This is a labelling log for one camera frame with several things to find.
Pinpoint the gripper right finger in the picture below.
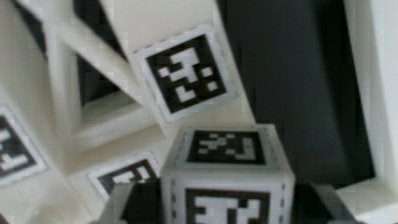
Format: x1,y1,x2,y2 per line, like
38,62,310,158
291,182,365,224

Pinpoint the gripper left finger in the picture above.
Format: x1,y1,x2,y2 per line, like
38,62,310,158
88,179,163,224

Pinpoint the white small chair part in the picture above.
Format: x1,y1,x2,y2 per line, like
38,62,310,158
161,124,294,224

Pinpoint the white chair back frame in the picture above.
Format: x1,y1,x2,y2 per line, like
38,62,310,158
0,0,253,224

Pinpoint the white chair seat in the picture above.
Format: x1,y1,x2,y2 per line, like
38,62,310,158
67,132,168,219

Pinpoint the white U-shaped fence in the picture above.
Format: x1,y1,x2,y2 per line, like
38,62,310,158
337,0,398,224

